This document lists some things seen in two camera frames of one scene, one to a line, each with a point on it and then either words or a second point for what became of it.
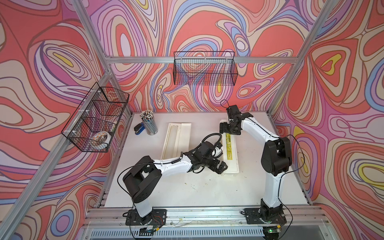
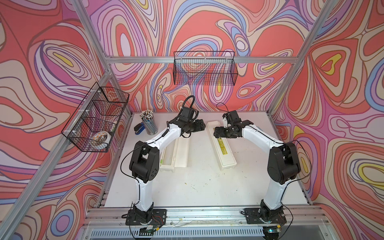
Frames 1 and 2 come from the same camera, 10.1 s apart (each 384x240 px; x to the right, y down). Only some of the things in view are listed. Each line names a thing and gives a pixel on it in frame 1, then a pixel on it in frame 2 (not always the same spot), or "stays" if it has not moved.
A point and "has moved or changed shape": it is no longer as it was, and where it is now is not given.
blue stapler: [139, 128] stays
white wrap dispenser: [177, 140] stays
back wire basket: [205, 68] stays
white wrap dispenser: [230, 154] has moved or changed shape
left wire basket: [91, 127] stays
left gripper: [221, 169] to [199, 125]
